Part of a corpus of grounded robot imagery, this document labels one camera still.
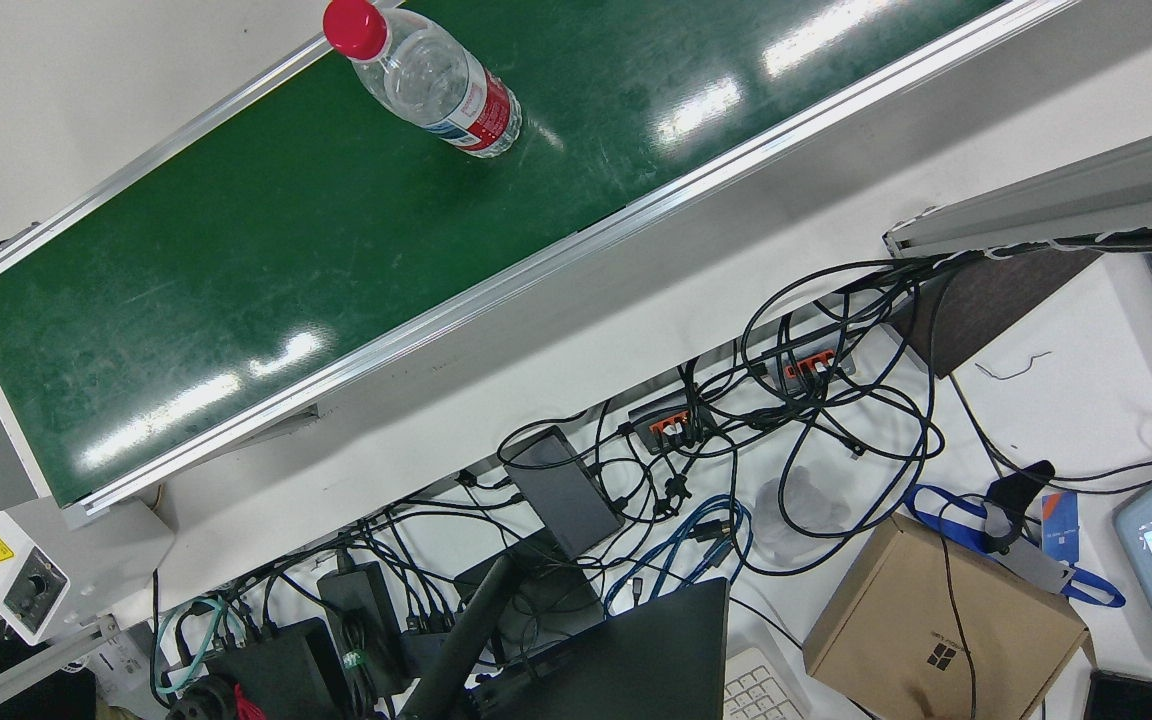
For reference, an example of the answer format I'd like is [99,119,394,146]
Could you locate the clear water bottle red cap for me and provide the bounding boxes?
[323,0,524,159]

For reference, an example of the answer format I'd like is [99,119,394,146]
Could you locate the black power strip orange switches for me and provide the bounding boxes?
[628,390,719,454]
[751,320,859,387]

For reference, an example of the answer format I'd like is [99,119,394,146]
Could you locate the dark grey hub box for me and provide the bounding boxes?
[503,425,624,559]

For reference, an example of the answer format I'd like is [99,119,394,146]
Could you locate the green conveyor belt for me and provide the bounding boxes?
[0,0,1084,517]

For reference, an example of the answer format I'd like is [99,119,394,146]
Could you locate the clear plastic bag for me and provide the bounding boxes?
[754,465,853,567]

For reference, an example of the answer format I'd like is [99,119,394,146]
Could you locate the black laptop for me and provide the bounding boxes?
[476,577,730,720]

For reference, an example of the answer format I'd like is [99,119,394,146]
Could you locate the black power adapter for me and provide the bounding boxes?
[317,562,409,693]

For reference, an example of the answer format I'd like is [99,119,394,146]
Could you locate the white keyboard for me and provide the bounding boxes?
[723,645,812,720]

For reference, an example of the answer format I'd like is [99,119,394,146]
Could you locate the brown board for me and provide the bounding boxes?
[886,250,1103,379]

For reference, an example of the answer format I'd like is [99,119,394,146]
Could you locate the black box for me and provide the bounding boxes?
[206,617,353,720]

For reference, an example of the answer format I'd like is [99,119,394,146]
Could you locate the brown cardboard box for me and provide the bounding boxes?
[802,513,1090,720]

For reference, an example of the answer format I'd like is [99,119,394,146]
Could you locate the blue card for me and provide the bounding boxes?
[1041,490,1080,563]

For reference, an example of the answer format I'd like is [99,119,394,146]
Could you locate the aluminium beam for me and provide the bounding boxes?
[883,110,1152,259]

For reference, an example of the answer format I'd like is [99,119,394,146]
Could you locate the white conveyor control box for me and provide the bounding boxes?
[0,497,175,646]

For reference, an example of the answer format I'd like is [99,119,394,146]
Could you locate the black phone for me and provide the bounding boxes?
[1083,668,1152,720]

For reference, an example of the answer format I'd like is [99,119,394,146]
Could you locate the blue cable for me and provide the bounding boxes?
[604,495,755,613]

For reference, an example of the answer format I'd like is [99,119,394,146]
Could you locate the black camera stand pole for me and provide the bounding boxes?
[406,555,523,720]

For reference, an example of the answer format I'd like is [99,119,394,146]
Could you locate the black cable loop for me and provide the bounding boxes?
[741,258,949,577]

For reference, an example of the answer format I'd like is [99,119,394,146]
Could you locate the teal cable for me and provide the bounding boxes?
[154,597,239,697]

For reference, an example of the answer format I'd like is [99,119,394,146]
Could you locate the blue lanyard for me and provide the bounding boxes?
[904,484,1127,609]

